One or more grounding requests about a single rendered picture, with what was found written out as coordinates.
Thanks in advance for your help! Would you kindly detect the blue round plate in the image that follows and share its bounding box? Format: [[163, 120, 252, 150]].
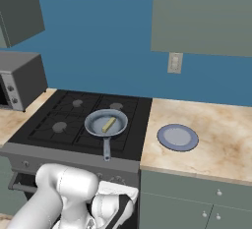
[[157, 123, 200, 152]]

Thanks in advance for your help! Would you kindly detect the grey-green wall cupboard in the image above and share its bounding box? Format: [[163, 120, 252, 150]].
[[150, 0, 252, 58], [0, 0, 46, 49]]

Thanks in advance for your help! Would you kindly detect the beige wall socket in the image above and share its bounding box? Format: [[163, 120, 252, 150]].
[[166, 51, 184, 75]]

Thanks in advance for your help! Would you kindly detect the black gas hob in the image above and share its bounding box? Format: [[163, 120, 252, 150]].
[[7, 88, 154, 162]]

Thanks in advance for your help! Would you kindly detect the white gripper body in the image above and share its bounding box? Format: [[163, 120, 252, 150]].
[[96, 180, 140, 205]]

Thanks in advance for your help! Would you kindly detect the grey microwave oven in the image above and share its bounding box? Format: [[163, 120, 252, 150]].
[[0, 51, 49, 113]]

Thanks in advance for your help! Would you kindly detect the grey-green base cupboard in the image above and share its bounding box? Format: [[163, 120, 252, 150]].
[[0, 154, 29, 217]]

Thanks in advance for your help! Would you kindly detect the grey-green cupboard door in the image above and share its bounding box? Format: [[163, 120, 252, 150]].
[[208, 203, 252, 229], [139, 192, 215, 229]]

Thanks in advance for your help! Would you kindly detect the grey oven door handle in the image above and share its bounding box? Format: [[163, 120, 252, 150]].
[[7, 181, 37, 195]]

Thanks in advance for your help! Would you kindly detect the grey frying pan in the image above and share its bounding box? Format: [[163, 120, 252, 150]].
[[84, 109, 129, 163]]

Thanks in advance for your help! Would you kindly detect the yellow butter stick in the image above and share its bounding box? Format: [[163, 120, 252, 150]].
[[101, 116, 117, 134]]

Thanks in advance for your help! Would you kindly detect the grey-green drawer front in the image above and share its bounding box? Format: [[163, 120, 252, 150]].
[[140, 169, 252, 211]]

